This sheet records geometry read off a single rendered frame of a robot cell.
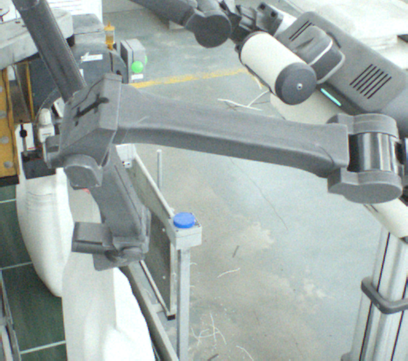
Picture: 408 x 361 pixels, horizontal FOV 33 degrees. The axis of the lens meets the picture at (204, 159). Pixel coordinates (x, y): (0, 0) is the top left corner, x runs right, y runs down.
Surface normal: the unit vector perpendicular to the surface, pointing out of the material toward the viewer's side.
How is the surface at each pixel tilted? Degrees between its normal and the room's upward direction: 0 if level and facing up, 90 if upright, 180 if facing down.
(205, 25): 99
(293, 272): 0
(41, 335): 0
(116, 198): 124
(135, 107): 38
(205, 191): 0
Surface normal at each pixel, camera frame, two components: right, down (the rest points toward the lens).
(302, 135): 0.30, -0.40
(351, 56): -0.58, -0.55
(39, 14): 0.33, 0.68
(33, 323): 0.03, -0.86
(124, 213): 0.02, 0.90
